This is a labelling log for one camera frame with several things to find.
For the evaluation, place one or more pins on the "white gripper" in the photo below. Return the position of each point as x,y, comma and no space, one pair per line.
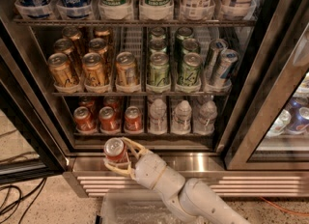
149,169

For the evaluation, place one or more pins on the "red coke can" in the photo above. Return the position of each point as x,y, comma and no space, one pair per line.
84,119
115,150
133,119
113,102
89,102
108,119

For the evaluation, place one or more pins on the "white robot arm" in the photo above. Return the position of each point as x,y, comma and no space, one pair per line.
186,199

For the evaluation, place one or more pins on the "green LaCroix can front left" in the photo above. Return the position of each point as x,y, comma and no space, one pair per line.
159,67

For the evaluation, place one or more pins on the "green lacroix can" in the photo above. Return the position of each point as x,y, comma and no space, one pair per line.
157,46
159,67
190,45
190,69

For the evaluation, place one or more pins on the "orange LaCroix can front middle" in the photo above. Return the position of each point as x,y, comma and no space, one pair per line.
94,69

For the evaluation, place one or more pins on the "orange lacroix can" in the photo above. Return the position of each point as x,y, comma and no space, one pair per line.
101,47
127,70
94,69
66,46
62,70

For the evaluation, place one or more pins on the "orange LaCroix can front right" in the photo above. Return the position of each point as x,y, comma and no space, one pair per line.
127,70

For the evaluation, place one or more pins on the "green LaCroix can front right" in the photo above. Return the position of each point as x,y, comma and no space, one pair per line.
190,69

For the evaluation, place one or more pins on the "orange LaCroix can front left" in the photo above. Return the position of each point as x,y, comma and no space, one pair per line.
62,70

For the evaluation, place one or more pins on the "stainless steel fridge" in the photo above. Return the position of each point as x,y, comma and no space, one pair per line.
237,160

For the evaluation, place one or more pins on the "silver blue slim can front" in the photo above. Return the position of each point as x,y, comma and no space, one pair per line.
224,67

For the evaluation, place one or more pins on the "silver blue slim can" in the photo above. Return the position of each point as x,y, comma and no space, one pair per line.
215,48
224,67

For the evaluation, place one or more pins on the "silver blue slim can rear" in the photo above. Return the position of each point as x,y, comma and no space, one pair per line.
215,48

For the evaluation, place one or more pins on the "silver can behind glass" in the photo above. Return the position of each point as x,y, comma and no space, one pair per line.
279,124

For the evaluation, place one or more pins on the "blue can behind glass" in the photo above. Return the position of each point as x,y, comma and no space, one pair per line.
298,108

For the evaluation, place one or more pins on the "clear plastic bin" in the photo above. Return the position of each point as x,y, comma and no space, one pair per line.
137,206

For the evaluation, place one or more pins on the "clear water bottle left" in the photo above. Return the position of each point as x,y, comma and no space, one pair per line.
158,117

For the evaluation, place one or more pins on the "clear water bottle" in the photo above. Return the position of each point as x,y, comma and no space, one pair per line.
158,117
181,118
205,119

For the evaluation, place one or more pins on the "clear water bottle middle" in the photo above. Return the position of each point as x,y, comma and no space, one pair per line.
181,118

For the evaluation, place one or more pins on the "clear water bottle right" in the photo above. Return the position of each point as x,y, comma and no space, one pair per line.
205,119

